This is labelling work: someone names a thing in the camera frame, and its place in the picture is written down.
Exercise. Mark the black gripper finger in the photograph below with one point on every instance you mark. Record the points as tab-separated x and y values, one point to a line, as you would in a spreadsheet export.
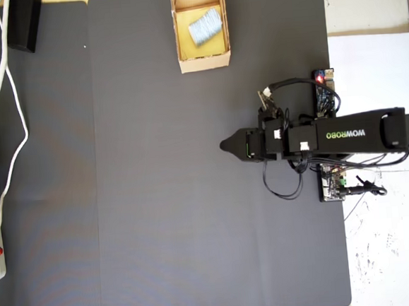
237	145

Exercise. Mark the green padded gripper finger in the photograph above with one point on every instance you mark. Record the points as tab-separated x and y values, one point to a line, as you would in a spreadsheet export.
247	149

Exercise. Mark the bare camera circuit board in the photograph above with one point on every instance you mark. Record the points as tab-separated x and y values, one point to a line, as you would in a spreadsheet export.
267	102

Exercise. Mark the black motor driver board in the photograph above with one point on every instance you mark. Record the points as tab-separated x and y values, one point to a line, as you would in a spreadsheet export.
329	187

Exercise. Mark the open cardboard box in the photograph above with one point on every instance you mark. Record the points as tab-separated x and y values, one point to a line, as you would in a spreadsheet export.
204	64

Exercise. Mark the light blue yarn-wrapped block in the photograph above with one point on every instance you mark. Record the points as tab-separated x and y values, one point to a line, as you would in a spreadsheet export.
205	27

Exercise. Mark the blue controller circuit board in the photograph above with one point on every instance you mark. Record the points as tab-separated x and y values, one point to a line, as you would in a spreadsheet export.
322	94

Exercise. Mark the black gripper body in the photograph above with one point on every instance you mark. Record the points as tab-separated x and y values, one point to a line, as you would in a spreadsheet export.
271	144

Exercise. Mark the black rectangular stand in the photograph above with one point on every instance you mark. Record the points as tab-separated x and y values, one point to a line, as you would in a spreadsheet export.
24	25

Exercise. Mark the narrow dark grey mat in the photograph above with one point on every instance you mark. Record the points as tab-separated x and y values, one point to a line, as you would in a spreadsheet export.
50	172

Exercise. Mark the white paper sheet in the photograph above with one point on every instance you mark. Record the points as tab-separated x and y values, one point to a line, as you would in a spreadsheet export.
371	69

